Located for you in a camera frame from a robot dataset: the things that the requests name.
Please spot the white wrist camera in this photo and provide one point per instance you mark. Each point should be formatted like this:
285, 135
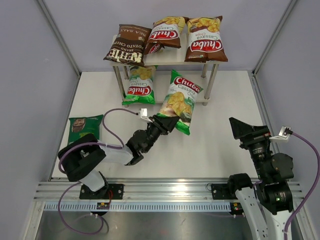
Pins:
143, 114
283, 136

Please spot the brown Chuba bag text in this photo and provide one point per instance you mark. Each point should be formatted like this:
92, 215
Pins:
165, 34

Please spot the white two-tier shelf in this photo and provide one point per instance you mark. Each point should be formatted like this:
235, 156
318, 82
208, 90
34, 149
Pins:
203, 74

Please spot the aluminium mounting rail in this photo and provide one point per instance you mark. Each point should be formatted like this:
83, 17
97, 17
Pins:
196, 191

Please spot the green Chuba cassava chips bag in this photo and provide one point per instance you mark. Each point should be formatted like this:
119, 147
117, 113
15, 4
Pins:
141, 87

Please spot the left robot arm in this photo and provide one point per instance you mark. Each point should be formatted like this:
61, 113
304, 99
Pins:
80, 159

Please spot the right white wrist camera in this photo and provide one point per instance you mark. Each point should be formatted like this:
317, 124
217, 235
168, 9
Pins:
283, 136

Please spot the white slotted cable duct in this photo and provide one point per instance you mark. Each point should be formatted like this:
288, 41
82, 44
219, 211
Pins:
139, 206

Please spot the brown Kettle potato chips bag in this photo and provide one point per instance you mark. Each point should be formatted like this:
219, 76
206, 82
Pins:
129, 45

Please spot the green Real hand cooked bag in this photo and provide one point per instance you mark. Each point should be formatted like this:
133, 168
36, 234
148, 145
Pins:
81, 126

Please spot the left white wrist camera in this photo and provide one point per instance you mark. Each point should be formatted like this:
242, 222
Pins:
143, 114

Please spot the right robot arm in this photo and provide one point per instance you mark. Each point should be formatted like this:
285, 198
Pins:
268, 203

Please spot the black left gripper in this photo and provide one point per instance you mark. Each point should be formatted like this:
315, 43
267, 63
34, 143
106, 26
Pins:
164, 125

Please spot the brown Chuba cassava chips bag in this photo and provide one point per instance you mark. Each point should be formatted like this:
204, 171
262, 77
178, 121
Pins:
204, 42

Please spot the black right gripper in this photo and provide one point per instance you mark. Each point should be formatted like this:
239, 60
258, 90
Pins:
240, 129

